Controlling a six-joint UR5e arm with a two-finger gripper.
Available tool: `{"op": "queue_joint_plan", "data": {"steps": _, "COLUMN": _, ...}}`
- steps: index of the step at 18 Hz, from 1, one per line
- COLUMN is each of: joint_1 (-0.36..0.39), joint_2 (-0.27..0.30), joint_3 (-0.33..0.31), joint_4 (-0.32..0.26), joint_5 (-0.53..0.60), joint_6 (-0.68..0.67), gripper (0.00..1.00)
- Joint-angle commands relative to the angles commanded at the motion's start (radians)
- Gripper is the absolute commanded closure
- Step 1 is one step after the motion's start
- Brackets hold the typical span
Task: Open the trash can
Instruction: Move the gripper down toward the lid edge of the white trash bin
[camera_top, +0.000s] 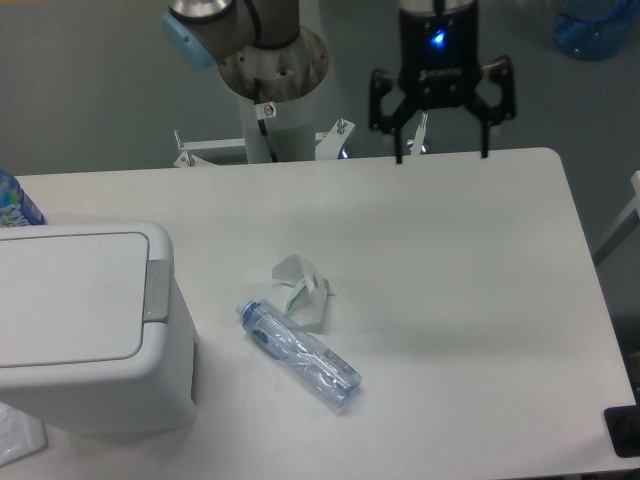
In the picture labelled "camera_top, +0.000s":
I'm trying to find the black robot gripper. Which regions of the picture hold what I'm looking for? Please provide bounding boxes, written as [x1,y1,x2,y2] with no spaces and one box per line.
[369,1,516,164]

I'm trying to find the white push-button trash can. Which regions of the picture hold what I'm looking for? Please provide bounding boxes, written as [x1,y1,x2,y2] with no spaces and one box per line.
[1,222,198,436]

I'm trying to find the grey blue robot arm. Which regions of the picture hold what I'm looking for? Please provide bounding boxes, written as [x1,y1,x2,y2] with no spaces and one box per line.
[162,1,516,163]

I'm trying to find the large blue water jug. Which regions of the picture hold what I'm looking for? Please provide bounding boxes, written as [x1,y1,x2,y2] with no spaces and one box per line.
[553,1,639,61]

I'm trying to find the crumpled white paper wrapper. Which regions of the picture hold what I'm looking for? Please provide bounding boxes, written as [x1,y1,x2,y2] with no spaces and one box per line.
[272,254,335,333]

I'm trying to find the clear blue plastic bottle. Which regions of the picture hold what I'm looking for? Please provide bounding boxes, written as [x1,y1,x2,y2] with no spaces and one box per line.
[236,298,362,413]

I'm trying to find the black table corner clamp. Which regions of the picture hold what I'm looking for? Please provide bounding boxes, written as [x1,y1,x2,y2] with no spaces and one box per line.
[604,405,639,458]

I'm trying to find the blue labelled drink bottle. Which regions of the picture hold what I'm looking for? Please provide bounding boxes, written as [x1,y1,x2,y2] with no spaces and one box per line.
[1,169,47,228]

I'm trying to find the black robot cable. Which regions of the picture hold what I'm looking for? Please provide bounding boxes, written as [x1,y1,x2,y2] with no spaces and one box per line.
[252,77,280,163]

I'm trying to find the white side frame bar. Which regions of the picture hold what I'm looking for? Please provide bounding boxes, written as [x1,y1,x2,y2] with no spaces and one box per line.
[592,171,639,268]

